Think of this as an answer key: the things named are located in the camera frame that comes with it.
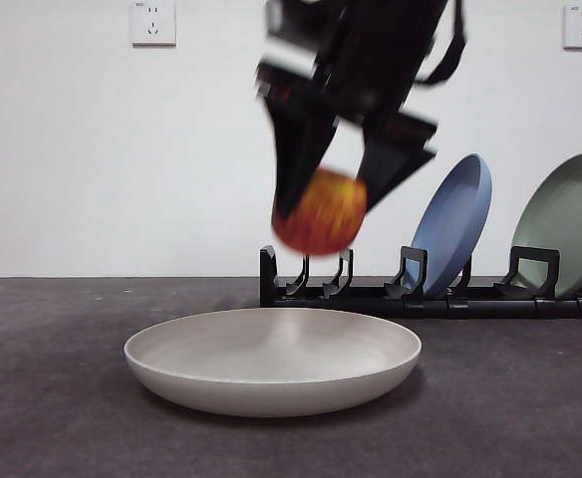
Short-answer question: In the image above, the blue plate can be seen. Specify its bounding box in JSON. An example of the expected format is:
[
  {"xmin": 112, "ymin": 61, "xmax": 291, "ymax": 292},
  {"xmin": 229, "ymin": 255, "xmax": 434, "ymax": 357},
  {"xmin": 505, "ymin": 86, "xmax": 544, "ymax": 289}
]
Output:
[{"xmin": 403, "ymin": 152, "xmax": 493, "ymax": 296}]

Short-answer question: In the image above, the green plate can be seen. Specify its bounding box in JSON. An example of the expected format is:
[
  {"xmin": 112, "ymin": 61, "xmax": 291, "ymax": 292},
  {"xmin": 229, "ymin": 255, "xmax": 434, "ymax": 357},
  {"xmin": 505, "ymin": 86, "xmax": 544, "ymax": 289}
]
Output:
[{"xmin": 510, "ymin": 151, "xmax": 582, "ymax": 299}]

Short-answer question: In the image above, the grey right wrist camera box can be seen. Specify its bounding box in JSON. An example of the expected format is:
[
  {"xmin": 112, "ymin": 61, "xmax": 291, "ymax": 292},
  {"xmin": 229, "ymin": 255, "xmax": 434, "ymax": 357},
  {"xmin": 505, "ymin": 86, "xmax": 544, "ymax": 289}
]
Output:
[{"xmin": 264, "ymin": 0, "xmax": 342, "ymax": 57}]

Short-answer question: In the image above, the black plate rack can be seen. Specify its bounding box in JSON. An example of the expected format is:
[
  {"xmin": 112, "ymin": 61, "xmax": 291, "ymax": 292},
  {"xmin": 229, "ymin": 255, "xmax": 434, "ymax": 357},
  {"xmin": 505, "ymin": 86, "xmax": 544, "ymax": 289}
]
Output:
[{"xmin": 259, "ymin": 244, "xmax": 582, "ymax": 320}]

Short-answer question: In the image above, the cream yellow plate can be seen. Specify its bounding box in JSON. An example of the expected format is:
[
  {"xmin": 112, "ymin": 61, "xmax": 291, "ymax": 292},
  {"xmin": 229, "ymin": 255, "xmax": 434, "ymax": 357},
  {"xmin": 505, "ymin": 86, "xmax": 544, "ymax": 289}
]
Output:
[{"xmin": 124, "ymin": 307, "xmax": 423, "ymax": 418}]

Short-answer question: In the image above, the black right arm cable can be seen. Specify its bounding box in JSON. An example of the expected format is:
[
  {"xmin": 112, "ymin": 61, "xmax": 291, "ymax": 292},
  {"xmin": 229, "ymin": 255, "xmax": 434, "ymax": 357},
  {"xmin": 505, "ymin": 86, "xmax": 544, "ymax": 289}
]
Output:
[{"xmin": 414, "ymin": 0, "xmax": 470, "ymax": 87}]

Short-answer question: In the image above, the red yellow apple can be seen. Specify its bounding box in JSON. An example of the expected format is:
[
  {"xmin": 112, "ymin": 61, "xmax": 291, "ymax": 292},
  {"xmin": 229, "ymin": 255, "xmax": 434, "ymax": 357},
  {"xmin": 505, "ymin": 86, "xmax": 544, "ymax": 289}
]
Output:
[{"xmin": 270, "ymin": 168, "xmax": 369, "ymax": 258}]

